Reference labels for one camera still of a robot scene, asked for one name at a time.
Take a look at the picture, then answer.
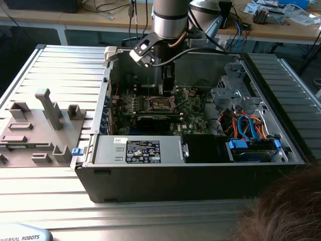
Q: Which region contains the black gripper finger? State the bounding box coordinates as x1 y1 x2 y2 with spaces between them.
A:
162 64 176 97

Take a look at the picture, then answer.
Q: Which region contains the metal socket cover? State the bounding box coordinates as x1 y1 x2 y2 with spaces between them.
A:
171 87 189 109

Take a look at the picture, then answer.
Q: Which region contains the CPU socket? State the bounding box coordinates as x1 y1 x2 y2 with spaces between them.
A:
148 96 176 112

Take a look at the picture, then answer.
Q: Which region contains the black RAM slot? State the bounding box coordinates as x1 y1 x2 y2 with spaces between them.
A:
136 85 159 95

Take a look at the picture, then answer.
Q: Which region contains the CPU cooler heat sink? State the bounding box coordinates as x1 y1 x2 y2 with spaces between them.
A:
252 7 268 25

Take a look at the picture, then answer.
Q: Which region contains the green motherboard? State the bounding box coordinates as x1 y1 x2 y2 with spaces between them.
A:
110 86 211 135

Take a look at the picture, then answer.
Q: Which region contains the black graphics card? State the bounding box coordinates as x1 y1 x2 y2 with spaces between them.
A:
132 112 182 132

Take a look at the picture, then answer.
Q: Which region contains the metal disk bay cage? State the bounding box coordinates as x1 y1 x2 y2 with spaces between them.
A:
210 62 267 118

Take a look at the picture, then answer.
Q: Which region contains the white power strip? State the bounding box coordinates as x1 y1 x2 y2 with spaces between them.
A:
215 35 228 52

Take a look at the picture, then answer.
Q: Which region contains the blue expansion card retainer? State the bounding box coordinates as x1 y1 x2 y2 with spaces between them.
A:
99 82 113 134

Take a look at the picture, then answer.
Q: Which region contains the black upright box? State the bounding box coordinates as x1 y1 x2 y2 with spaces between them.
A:
219 1 233 29

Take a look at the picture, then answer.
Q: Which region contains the black plastic fan shroud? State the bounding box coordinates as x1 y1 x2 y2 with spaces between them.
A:
182 134 226 164

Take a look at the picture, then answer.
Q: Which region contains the wooden desk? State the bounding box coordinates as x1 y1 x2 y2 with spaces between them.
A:
215 0 321 76
0 0 156 46

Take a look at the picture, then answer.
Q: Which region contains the grey power supply unit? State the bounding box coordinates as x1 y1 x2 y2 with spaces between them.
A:
93 135 184 165

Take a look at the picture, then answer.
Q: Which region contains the hard disk in blue carrier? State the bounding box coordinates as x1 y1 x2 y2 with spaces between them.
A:
225 138 283 163

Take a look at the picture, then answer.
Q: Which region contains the black PC case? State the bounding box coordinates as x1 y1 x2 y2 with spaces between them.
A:
74 46 319 203

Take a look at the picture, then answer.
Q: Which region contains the black device case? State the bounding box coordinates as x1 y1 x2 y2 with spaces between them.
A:
4 0 80 14

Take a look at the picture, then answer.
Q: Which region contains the grey parts rack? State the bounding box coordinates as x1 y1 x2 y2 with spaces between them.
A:
0 87 87 168

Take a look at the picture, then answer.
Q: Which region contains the blue box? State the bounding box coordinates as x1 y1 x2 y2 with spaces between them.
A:
278 0 309 10

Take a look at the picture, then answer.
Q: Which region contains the clear plastic bag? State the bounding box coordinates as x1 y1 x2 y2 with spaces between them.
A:
288 10 321 26

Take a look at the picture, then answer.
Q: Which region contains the person's brown haired head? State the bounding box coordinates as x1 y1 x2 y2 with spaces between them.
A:
233 163 321 241

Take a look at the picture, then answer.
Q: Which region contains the pale blue teach pendant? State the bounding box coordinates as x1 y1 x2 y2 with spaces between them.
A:
0 222 54 241

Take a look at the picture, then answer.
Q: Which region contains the copper coloured hose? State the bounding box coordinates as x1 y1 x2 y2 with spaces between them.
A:
167 29 188 49

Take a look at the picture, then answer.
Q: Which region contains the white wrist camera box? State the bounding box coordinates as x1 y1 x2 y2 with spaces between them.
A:
129 34 161 68

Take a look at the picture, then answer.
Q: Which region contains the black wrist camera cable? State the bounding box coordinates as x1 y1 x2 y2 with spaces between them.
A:
150 47 230 68

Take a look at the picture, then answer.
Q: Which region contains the black hanging cable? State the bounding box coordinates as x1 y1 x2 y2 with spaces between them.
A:
128 0 141 48

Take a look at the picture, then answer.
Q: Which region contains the beige case release handle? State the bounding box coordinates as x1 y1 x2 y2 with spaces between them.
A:
104 46 118 67

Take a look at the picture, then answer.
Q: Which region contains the blue hanging cable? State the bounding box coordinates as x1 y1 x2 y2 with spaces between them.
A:
234 20 249 49

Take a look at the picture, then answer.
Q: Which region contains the orange wire bundle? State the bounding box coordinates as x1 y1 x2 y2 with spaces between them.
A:
220 112 269 140

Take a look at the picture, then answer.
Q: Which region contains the blue flat wire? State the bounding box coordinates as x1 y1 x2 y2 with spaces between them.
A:
237 114 262 142

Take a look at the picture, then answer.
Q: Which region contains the grey metal drive bracket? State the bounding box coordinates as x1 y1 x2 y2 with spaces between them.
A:
266 10 286 25

